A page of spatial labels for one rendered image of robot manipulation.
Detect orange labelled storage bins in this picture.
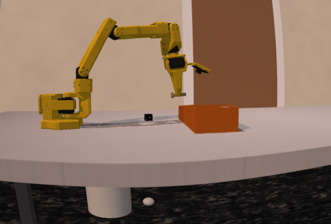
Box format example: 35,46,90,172
178,104,239,133

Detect black die with white pips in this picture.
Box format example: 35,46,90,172
144,114,153,121

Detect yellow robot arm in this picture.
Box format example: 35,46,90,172
40,18,182,130

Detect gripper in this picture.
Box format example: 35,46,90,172
162,52,210,97

